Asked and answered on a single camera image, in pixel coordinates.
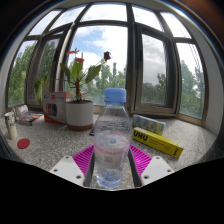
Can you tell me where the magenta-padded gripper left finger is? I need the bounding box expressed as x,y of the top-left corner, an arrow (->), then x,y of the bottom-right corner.
49,143 -> 97,188

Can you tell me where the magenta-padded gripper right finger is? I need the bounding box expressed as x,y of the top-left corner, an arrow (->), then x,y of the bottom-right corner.
128,143 -> 175,188

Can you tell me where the clear blue-capped water bottle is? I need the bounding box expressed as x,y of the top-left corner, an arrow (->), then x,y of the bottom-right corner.
93,87 -> 134,190

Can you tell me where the long yellow glue box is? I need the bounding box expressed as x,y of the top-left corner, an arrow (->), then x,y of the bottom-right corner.
132,126 -> 185,159

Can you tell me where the blue and yellow tissue pack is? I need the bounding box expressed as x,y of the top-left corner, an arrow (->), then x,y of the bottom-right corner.
132,114 -> 167,136

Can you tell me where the flat round red coaster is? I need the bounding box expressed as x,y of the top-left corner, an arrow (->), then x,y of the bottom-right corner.
16,138 -> 31,150

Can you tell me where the red-flowered plant in white pot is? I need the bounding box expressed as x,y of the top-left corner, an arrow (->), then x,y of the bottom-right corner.
33,49 -> 113,132

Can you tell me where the red and white carton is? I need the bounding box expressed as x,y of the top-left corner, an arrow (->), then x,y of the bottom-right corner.
42,91 -> 71,125

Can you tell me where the colourful pencil box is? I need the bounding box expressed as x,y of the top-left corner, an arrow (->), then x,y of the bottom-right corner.
19,112 -> 44,127

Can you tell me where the white paper cup black print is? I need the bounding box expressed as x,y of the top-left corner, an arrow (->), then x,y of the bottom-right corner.
3,111 -> 18,141

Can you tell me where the dark-framed bay window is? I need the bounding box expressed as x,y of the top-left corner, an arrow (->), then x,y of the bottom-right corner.
4,1 -> 208,126

